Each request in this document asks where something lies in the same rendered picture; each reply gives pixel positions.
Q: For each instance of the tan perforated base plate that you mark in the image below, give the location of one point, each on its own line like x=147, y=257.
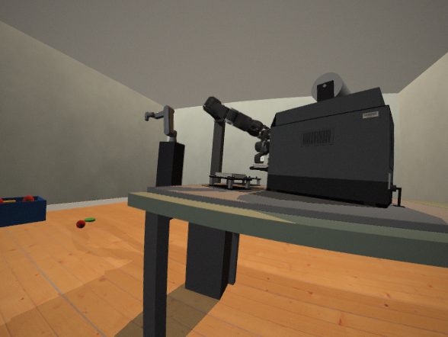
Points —
x=411, y=216

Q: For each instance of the beige cylinder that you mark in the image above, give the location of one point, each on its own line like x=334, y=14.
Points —
x=340, y=88

